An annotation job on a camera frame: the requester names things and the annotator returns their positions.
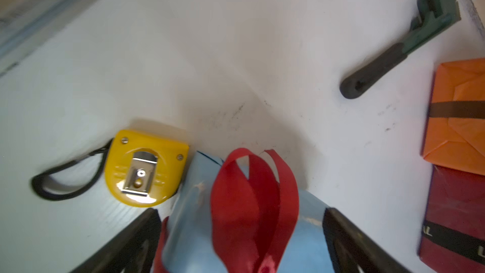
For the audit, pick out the black printed ribbon bow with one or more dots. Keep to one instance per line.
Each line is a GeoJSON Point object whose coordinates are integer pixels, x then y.
{"type": "Point", "coordinates": [459, 243]}

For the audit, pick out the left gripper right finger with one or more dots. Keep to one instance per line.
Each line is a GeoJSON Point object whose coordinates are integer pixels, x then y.
{"type": "Point", "coordinates": [351, 250]}

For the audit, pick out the red ribbon bow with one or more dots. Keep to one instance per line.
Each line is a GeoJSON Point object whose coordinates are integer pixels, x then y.
{"type": "Point", "coordinates": [254, 208]}

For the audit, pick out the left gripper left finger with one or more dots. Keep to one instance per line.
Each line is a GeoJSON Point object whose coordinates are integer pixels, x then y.
{"type": "Point", "coordinates": [131, 250]}

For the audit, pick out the blue gift box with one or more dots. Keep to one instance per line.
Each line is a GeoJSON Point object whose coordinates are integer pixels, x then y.
{"type": "Point", "coordinates": [186, 245]}

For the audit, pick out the dark red gift box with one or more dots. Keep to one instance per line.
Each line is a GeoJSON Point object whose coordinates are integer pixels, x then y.
{"type": "Point", "coordinates": [455, 201]}

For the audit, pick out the orange gift box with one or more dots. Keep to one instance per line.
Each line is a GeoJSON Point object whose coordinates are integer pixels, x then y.
{"type": "Point", "coordinates": [457, 143]}

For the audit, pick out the brown ribbon bow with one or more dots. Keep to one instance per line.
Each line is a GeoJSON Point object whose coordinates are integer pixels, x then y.
{"type": "Point", "coordinates": [458, 109]}

